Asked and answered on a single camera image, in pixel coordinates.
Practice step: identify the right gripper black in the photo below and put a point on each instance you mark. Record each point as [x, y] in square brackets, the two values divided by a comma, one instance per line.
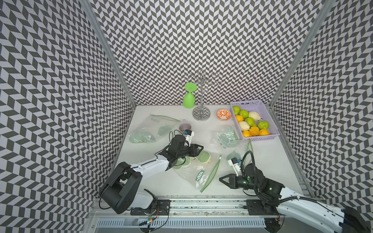
[231, 184]

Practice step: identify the zip bag with beige fruit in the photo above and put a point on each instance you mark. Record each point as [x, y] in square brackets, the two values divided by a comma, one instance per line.
[198, 174]

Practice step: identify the zip bag with green pears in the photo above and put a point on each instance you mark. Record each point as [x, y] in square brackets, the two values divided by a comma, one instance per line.
[153, 128]

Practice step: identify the zip bag with orange fruit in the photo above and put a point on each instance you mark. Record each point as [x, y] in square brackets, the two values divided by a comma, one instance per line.
[225, 140]

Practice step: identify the yellow pear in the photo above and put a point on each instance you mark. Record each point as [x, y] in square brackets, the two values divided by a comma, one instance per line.
[239, 118]
[254, 131]
[246, 133]
[264, 132]

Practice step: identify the green pear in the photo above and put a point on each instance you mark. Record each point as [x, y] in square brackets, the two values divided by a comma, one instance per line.
[244, 113]
[263, 125]
[250, 121]
[236, 110]

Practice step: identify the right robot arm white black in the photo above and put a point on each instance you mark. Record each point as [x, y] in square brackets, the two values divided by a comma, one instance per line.
[276, 199]

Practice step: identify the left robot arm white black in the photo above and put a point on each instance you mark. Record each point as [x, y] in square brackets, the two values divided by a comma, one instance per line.
[121, 190]

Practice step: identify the lilac mug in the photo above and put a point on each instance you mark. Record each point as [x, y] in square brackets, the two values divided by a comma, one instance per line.
[184, 126]

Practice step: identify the chrome mug tree stand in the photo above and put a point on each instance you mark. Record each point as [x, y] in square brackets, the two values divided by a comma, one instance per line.
[202, 79]

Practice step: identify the green plastic goblet upside down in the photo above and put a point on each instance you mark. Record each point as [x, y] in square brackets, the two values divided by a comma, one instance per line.
[189, 98]

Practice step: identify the orange patterned small bowl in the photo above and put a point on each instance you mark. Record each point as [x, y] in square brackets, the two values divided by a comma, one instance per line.
[224, 114]

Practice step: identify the purple plastic basket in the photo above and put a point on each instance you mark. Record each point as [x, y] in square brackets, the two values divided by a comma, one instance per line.
[257, 106]

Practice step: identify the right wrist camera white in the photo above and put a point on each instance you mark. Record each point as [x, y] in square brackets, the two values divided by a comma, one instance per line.
[234, 164]

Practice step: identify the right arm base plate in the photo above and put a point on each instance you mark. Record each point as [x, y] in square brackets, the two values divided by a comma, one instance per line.
[258, 208]

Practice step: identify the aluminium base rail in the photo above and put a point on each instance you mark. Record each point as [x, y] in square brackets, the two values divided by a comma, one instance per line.
[191, 215]

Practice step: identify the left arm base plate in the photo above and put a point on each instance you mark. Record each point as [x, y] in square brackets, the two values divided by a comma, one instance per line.
[158, 207]

